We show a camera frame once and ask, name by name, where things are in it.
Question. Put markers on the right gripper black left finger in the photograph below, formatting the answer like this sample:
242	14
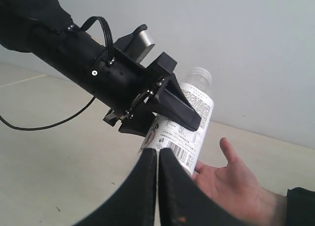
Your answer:
134	202

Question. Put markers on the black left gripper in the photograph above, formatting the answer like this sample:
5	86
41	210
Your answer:
159	84

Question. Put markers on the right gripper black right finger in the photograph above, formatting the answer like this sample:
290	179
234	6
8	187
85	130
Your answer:
181	202

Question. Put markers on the floral label bottle white cap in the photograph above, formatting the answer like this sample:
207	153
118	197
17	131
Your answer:
185	136

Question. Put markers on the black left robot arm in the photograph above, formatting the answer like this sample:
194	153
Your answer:
110	70

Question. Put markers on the black sleeved forearm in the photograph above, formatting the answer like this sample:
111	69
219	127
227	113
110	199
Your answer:
300	209

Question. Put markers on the person's open bare hand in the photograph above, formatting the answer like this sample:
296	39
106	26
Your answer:
236	189

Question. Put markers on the black wrist camera silver lens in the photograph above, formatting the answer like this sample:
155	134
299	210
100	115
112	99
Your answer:
137	44

